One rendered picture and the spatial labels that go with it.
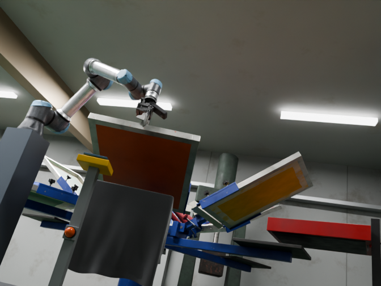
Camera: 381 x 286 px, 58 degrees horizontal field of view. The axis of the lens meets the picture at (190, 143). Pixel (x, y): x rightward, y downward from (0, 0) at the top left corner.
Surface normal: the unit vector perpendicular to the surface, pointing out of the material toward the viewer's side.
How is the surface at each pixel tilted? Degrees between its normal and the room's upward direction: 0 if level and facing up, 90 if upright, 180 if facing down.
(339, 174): 90
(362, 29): 180
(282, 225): 90
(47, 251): 90
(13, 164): 90
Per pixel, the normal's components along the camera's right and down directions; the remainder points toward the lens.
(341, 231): -0.43, -0.45
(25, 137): -0.18, -0.44
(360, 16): -0.19, 0.89
